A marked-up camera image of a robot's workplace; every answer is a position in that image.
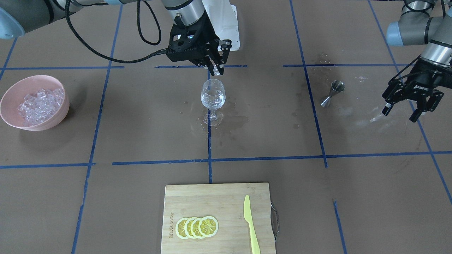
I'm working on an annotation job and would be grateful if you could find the bamboo cutting board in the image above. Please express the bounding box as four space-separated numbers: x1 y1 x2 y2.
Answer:
160 183 276 254

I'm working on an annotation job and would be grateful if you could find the clear ice cube pile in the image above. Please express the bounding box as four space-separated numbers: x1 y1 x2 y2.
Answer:
17 88 65 127

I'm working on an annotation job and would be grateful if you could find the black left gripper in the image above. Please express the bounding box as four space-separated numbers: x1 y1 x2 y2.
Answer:
382 58 451 122

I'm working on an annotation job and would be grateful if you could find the clear wine glass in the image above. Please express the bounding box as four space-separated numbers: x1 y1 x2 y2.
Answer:
201 79 226 126

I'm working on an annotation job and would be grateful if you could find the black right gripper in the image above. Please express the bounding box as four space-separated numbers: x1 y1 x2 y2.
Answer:
191 36 232 76

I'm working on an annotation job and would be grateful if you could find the yellow plastic knife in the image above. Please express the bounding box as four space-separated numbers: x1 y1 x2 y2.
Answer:
243 195 261 254

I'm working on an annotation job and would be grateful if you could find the pink plastic bowl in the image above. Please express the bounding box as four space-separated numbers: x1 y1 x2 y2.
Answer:
1 74 70 131

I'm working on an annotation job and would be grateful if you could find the steel cocktail jigger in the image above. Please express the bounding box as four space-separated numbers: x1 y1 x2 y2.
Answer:
321 80 345 107

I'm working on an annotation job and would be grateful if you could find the lemon slice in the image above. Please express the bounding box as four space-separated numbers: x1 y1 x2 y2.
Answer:
184 217 198 239
191 218 205 239
198 216 219 237
176 217 190 240

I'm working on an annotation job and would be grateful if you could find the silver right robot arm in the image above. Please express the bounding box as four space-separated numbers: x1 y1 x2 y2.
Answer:
0 0 240 75

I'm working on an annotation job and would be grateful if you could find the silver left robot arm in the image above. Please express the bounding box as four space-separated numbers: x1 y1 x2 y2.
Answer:
382 0 452 122

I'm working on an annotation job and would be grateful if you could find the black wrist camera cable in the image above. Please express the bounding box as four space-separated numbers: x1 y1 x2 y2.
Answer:
65 0 168 64

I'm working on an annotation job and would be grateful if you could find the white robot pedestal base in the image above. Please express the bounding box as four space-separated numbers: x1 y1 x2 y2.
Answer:
202 0 240 51

